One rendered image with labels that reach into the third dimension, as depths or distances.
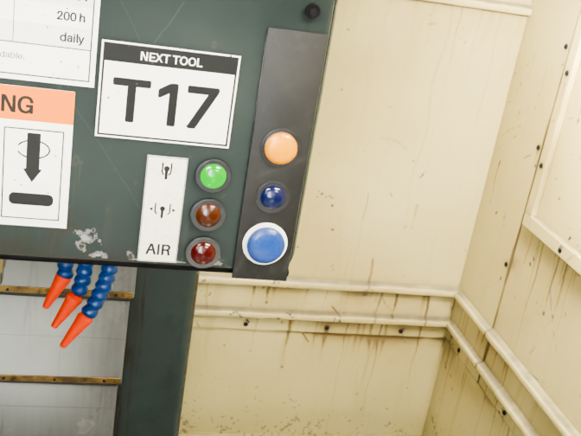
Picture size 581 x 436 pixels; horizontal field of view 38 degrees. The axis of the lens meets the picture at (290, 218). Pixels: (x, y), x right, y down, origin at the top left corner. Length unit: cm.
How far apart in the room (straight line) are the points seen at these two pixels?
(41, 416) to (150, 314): 25
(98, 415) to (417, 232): 81
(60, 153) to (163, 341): 89
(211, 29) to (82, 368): 94
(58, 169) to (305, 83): 19
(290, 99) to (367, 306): 134
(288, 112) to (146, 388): 97
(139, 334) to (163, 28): 93
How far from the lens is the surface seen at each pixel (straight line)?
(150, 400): 154
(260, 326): 190
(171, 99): 61
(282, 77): 62
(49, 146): 63
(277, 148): 63
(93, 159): 63
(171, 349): 149
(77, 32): 60
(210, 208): 64
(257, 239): 65
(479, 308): 189
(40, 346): 144
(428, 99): 179
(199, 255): 65
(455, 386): 201
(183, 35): 61
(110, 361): 145
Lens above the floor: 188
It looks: 21 degrees down
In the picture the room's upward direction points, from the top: 10 degrees clockwise
